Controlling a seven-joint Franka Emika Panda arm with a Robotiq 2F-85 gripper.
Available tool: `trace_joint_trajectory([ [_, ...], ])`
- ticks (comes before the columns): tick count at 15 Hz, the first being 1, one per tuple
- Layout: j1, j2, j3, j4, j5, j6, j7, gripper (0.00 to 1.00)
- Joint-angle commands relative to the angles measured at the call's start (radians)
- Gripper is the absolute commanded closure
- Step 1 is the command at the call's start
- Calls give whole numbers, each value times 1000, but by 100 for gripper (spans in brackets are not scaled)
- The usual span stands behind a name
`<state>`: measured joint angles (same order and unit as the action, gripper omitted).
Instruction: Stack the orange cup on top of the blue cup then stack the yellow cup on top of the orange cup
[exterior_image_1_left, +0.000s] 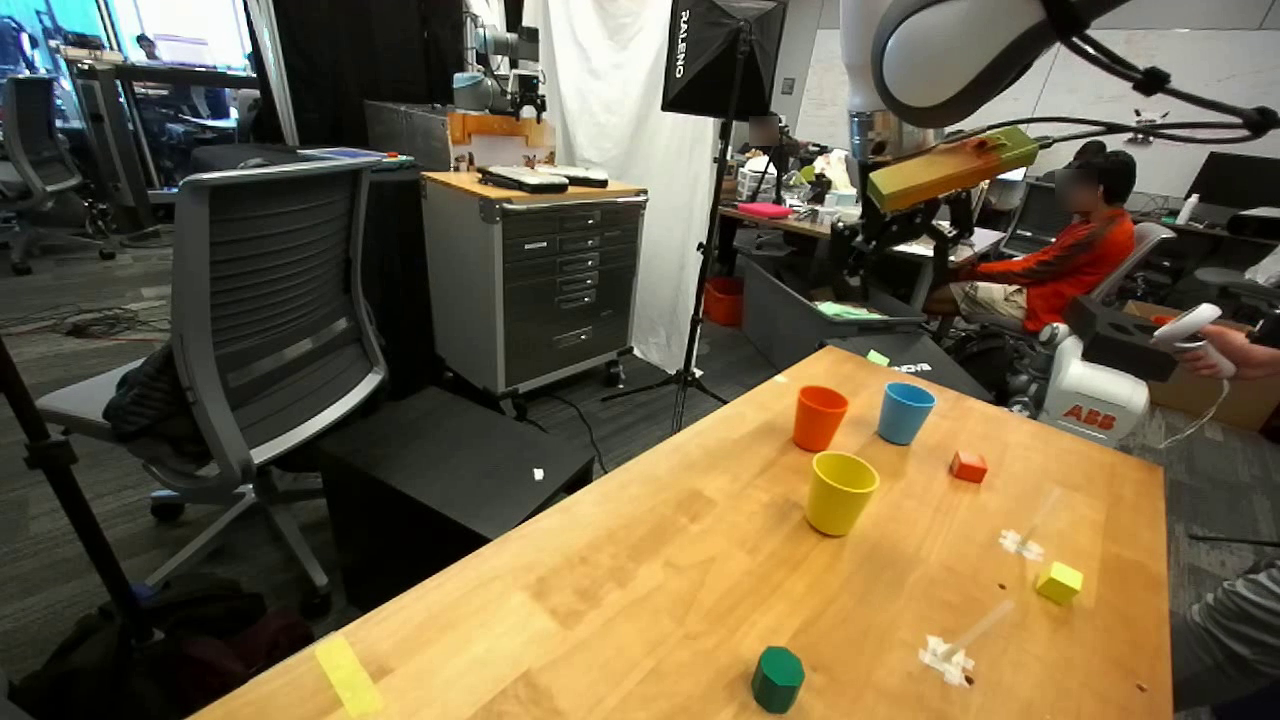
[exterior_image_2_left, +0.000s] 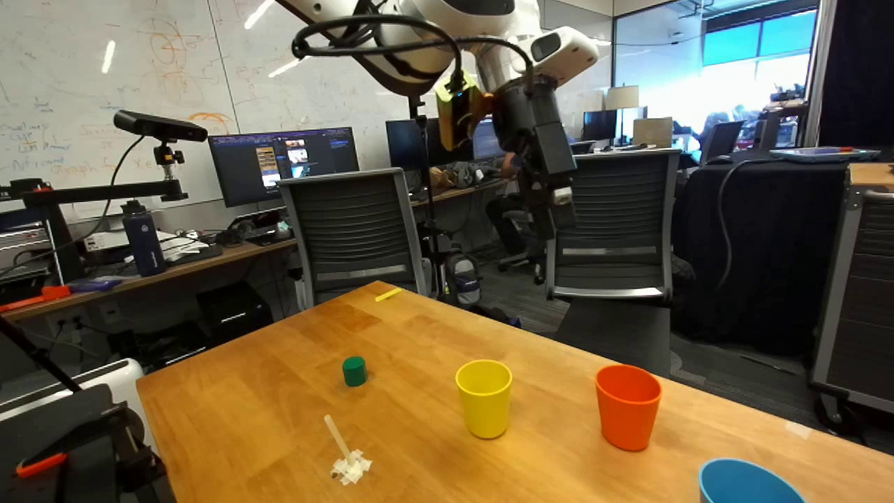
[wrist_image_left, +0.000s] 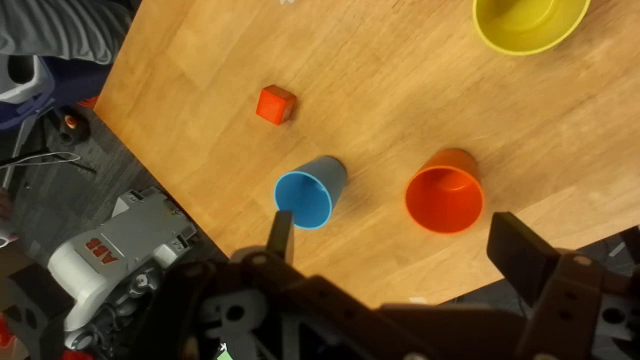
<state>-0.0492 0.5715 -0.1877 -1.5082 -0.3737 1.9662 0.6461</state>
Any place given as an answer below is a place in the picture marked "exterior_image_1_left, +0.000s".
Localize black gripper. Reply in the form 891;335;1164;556
830;196;958;311

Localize orange plastic cup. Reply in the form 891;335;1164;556
787;384;853;456

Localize striped sleeve forearm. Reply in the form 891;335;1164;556
1177;556;1280;720

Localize blue plastic cup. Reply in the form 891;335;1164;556
873;381;941;454

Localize yellow plastic cup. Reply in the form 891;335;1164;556
801;447;882;546

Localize operator hand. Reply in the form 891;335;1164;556
1204;325;1280;384

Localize person in orange shirt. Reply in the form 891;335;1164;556
952;138;1149;335

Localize white ABB robot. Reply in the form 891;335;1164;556
1032;325;1150;454

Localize red bucket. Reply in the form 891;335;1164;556
700;274;749;334

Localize small red block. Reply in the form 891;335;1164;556
942;447;992;489

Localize black light stand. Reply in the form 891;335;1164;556
603;117;750;403

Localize white handheld controller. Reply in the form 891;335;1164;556
1150;299;1238;384

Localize black softbox light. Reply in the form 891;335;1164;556
660;0;793;129

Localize white tape scraps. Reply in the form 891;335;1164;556
996;530;1048;564

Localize cardboard box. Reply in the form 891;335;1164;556
1150;299;1280;431

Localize small yellow block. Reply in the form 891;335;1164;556
1032;560;1086;612

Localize white curtain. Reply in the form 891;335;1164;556
537;0;723;377

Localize grey drawer cabinet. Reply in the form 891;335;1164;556
418;169;651;399

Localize white plastic stick piece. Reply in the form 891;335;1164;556
917;598;1020;692

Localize flat black device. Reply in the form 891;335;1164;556
476;159;610;196

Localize green cylinder block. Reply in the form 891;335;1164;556
749;644;806;716

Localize black low box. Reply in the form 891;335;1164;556
316;384;598;603

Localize grey mesh office chair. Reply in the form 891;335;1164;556
35;148;418;603

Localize yellow tape strip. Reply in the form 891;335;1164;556
311;631;389;720

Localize black floor bag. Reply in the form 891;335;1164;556
12;578;325;720

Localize dark office chair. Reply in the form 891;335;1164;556
0;73;118;275

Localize black tripod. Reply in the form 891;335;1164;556
0;335;165;644

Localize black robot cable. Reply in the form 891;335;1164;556
1052;0;1280;148

